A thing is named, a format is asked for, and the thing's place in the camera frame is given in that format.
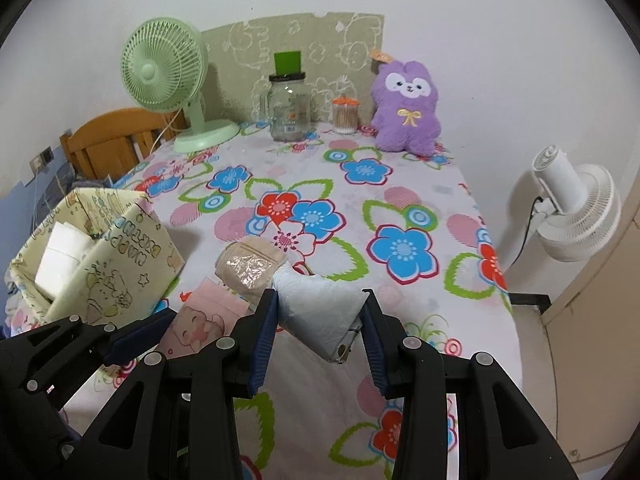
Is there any pink wet wipes pack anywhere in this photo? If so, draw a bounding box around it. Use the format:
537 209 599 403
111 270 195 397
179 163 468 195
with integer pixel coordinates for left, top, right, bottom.
156 278 250 359

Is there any white plastic bag roll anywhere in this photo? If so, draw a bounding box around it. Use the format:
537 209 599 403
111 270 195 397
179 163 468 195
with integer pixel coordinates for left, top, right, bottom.
272 263 369 363

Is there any yellow birthday storage box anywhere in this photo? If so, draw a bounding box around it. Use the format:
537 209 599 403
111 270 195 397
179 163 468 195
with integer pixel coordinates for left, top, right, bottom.
6 188 184 335

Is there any white folded towel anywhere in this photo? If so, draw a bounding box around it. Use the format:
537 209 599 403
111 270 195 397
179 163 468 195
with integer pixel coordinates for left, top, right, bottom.
35 222 96 304

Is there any beige door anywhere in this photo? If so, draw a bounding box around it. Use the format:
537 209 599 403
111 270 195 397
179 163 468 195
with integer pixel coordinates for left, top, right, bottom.
542 183 639 474

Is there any beige packaged item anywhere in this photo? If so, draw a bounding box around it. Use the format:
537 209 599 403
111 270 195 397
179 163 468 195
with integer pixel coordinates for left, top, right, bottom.
215 235 286 307

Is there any blue plaid cushion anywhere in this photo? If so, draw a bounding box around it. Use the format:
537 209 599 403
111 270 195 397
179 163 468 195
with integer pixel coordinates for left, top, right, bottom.
32 162 76 230

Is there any wooden chair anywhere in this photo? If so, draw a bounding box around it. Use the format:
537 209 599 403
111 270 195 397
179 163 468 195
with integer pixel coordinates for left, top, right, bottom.
60 107 186 180

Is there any floral tablecloth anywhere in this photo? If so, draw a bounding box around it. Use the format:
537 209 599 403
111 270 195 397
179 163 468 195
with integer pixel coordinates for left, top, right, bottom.
118 125 522 479

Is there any white standing fan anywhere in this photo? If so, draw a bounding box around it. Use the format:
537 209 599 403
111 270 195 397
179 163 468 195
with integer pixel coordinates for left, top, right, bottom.
532 144 622 263

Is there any green desk fan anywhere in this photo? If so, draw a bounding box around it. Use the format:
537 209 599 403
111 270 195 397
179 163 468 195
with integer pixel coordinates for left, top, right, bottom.
120 18 240 154

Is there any glass mason jar mug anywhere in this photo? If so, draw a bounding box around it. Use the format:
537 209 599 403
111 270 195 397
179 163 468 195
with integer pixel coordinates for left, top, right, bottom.
260 51 311 142

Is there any cotton swab jar orange lid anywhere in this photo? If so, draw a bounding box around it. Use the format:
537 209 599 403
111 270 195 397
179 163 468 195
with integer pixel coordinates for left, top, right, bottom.
332 96 359 134

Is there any purple plush bunny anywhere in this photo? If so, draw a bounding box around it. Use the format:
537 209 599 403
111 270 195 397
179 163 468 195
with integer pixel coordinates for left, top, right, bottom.
371 61 442 157

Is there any green patterned backboard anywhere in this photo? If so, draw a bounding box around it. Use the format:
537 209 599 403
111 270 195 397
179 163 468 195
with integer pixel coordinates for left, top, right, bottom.
202 12 384 124

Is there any wall power socket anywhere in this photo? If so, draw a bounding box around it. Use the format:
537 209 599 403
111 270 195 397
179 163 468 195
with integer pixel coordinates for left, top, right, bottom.
29 148 54 174

